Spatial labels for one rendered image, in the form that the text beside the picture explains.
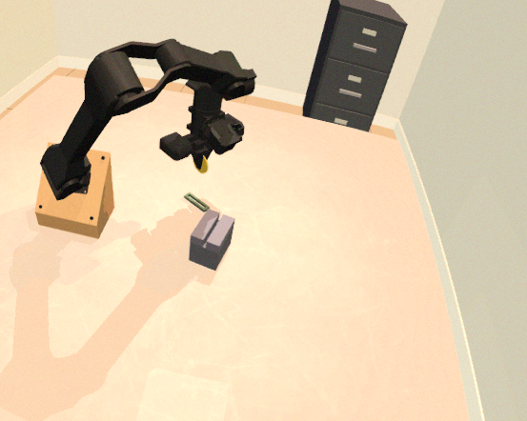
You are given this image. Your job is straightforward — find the green rectangular frame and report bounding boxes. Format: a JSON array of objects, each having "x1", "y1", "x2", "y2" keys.
[{"x1": 184, "y1": 192, "x2": 210, "y2": 212}]

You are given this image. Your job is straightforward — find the gold coin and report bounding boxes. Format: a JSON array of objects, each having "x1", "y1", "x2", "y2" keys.
[{"x1": 193, "y1": 155, "x2": 209, "y2": 174}]

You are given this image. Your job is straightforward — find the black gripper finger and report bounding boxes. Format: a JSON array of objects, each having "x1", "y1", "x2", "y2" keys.
[
  {"x1": 204, "y1": 141, "x2": 213, "y2": 160},
  {"x1": 191, "y1": 146, "x2": 209, "y2": 170}
]

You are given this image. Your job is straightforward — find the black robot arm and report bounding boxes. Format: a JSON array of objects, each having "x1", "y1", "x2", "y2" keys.
[{"x1": 40, "y1": 39, "x2": 256, "y2": 201}]

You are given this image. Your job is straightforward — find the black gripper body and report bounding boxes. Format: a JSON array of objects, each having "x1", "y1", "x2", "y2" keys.
[{"x1": 158, "y1": 105, "x2": 242, "y2": 161}]

